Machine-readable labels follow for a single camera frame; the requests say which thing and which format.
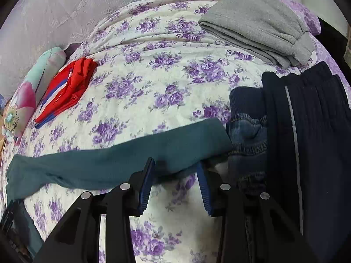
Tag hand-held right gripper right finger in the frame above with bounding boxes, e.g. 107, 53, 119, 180
195, 162, 320, 263

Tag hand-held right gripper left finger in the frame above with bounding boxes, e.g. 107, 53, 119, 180
33, 157, 156, 263

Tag teal pants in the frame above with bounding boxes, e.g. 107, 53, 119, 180
5, 118, 234, 250

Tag navy pants with reflective stripe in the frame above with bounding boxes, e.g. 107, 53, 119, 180
261, 61, 351, 263

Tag blue jeans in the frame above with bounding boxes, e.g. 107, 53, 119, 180
226, 87, 269, 195

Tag purple floral bedsheet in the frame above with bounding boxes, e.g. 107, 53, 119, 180
0, 0, 343, 263

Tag red garment with striped trim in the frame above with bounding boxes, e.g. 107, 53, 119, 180
35, 57, 98, 130

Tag folded floral blanket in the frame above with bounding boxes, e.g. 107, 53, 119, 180
1, 46, 67, 146

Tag grey sweatpants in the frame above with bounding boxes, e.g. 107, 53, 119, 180
198, 0, 314, 68

